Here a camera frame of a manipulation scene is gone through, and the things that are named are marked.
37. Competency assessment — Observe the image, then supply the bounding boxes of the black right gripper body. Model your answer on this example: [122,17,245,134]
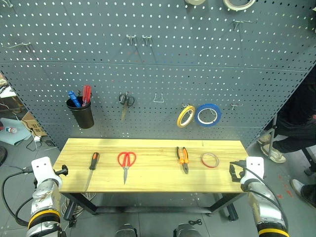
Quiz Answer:
[238,169,248,185]

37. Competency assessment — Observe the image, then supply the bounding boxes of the grey metal pegboard wall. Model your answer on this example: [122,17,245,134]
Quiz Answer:
[0,0,316,151]

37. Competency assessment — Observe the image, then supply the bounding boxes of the red tape roll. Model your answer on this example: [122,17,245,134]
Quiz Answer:
[200,152,220,169]

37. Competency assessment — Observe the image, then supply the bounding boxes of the brown cardboard box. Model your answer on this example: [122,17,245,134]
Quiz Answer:
[21,112,48,138]

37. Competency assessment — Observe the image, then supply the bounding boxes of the black plastic holder cup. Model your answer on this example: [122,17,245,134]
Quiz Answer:
[66,96,95,129]

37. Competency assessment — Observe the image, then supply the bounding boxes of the white shoe with black trouser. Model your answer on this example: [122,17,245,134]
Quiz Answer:
[290,178,316,208]

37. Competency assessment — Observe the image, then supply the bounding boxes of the blue tape roll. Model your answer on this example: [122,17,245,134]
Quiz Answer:
[194,103,222,128]

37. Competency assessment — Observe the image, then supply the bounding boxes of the yellow tape roll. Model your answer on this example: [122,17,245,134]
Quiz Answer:
[176,105,196,128]

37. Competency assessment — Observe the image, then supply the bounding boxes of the person in black clothes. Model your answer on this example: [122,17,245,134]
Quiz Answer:
[256,71,316,173]

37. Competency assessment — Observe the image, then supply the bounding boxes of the dark rounded shape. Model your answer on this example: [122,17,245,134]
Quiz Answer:
[173,223,202,237]

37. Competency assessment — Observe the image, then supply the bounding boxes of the wooden table with black legs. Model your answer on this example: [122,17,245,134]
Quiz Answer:
[53,138,249,222]

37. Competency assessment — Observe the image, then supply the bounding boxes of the wide beige masking tape roll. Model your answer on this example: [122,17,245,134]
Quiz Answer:
[223,0,257,12]

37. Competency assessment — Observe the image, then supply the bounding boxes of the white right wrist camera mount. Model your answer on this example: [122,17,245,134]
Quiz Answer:
[245,156,265,185]

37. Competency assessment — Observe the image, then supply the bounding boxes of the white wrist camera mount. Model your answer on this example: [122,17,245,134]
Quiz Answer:
[245,156,265,185]
[31,157,62,186]

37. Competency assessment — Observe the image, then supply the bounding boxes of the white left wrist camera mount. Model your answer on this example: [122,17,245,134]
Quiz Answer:
[31,157,62,186]

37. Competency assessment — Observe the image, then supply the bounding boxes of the black orange handled screwdriver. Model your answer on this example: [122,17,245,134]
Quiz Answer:
[84,152,100,193]

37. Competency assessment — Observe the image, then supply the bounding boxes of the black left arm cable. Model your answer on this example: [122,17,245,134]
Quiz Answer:
[1,167,34,227]

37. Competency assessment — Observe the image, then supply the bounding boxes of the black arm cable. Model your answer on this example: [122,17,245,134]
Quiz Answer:
[1,167,34,227]
[242,178,290,232]

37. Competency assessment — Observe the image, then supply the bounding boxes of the pale coiled rope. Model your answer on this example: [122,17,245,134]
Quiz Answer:
[60,192,97,218]

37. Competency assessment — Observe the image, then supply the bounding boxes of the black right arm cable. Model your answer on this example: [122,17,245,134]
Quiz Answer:
[242,178,290,232]

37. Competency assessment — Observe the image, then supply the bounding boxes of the orange handled pliers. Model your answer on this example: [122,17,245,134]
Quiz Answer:
[176,146,190,175]

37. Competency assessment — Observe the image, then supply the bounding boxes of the red handled scissors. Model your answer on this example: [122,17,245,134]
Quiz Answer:
[117,151,137,185]

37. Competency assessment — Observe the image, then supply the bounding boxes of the blue handled screwdriver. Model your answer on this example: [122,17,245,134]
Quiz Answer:
[68,90,81,108]

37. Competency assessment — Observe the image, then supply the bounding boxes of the red handled screwdriver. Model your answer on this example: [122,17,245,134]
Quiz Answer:
[81,85,92,107]

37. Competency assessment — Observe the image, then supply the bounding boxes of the black handled scissors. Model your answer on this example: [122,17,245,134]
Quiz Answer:
[118,91,135,121]

